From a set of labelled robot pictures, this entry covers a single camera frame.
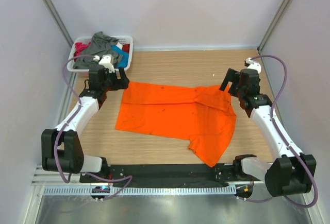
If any orange t shirt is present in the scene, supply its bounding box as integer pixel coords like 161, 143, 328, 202
115, 82, 236, 167

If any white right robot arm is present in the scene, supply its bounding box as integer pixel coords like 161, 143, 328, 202
220, 68, 316, 197

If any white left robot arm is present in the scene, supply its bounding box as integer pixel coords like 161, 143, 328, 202
41, 65, 129, 183

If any blue t shirt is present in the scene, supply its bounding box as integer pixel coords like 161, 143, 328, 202
111, 46, 129, 68

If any white plastic laundry basket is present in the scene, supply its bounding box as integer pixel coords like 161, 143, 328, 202
67, 36, 134, 77

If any dark red t shirt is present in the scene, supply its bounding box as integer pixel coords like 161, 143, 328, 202
122, 44, 130, 54

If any white garment in basket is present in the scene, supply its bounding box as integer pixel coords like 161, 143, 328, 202
116, 42, 123, 49

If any grey t shirt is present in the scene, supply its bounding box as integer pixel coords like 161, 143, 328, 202
73, 31, 119, 70

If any pink t shirt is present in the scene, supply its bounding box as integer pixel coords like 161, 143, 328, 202
74, 42, 91, 56

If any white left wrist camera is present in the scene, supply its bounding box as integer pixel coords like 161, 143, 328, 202
93, 54, 115, 73

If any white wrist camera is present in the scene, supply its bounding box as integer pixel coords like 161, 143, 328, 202
93, 54, 115, 73
244, 58, 262, 74

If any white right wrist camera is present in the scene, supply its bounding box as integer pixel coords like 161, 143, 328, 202
244, 58, 262, 74

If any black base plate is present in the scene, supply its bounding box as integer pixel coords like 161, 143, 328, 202
79, 162, 264, 189

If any slotted white cable duct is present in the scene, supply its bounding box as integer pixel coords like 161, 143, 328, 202
43, 185, 236, 196

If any aluminium front rail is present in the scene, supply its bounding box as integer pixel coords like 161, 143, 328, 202
30, 162, 313, 186

